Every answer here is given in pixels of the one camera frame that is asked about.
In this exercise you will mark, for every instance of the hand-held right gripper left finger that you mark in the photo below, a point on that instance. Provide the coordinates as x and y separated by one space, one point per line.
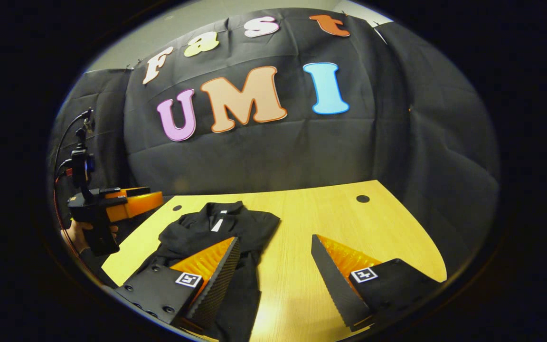
219 289

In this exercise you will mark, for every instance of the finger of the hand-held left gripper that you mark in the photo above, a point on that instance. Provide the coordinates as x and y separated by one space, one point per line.
140 205
136 191

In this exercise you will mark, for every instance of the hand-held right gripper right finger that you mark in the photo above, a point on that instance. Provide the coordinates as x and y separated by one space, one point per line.
335 289

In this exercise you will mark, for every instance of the black shirt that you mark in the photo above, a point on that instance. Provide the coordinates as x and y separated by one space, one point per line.
193 232

